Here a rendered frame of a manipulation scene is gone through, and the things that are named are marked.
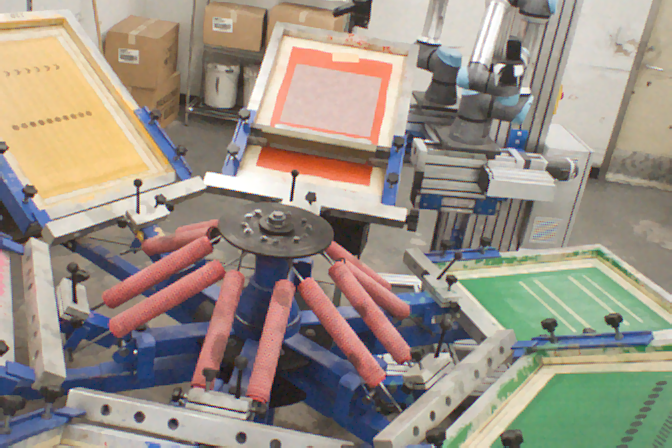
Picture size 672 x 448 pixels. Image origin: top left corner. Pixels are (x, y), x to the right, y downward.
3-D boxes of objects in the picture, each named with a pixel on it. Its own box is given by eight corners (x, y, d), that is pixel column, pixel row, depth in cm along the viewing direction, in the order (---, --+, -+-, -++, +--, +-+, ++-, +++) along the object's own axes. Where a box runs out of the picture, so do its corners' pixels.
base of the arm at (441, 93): (452, 96, 349) (457, 76, 345) (460, 106, 336) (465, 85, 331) (421, 93, 347) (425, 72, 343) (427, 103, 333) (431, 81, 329)
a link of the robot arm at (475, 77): (492, -39, 270) (455, 77, 256) (523, -33, 268) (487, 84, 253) (491, -19, 281) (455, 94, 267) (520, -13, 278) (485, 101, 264)
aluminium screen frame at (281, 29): (276, 27, 306) (276, 20, 303) (418, 51, 302) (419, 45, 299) (225, 182, 262) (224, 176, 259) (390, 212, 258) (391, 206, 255)
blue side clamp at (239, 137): (244, 118, 280) (243, 106, 274) (257, 120, 280) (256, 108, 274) (223, 182, 263) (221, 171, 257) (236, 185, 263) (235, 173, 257)
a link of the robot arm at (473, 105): (460, 107, 299) (467, 74, 294) (493, 115, 296) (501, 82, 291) (454, 115, 289) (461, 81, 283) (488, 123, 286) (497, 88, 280)
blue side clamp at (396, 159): (391, 144, 277) (393, 132, 271) (404, 147, 276) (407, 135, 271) (379, 211, 260) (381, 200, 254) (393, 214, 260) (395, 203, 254)
